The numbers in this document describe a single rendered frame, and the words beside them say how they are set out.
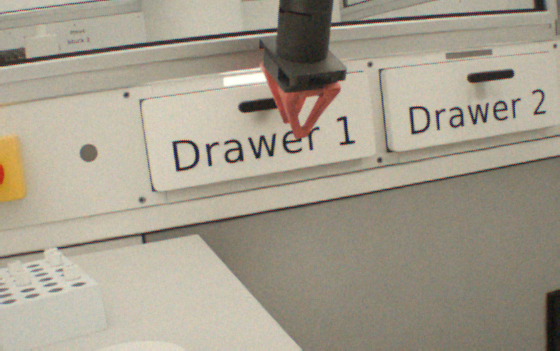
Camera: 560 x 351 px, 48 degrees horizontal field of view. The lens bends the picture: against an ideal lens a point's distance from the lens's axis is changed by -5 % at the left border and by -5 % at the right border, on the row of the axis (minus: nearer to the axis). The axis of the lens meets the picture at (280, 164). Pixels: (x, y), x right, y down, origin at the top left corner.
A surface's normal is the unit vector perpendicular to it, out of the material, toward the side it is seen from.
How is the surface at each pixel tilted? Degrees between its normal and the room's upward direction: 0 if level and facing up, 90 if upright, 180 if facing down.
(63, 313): 90
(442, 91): 90
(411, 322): 90
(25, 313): 90
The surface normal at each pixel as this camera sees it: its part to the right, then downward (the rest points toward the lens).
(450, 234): 0.29, 0.10
